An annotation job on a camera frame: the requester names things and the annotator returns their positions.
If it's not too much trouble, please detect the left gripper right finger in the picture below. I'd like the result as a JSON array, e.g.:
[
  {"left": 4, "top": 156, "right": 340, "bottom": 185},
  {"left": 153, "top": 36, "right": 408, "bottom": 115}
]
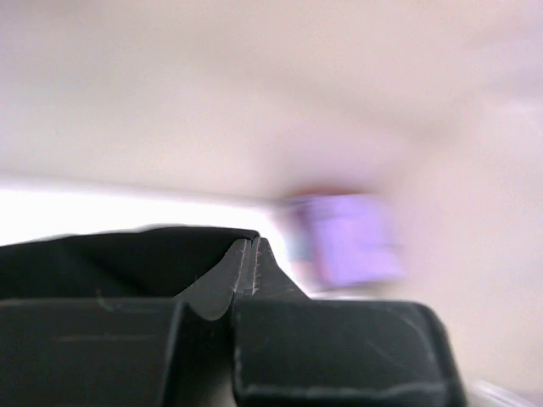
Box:
[{"left": 232, "top": 237, "right": 467, "bottom": 406}]

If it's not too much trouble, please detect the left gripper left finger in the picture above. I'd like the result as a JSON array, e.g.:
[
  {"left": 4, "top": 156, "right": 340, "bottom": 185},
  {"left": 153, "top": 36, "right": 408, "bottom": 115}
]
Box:
[{"left": 1, "top": 240, "right": 250, "bottom": 406}]

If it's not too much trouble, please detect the purple folded t shirt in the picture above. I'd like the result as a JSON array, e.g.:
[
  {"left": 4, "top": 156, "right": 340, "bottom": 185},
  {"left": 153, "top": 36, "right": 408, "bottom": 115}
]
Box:
[{"left": 289, "top": 194, "right": 404, "bottom": 288}]

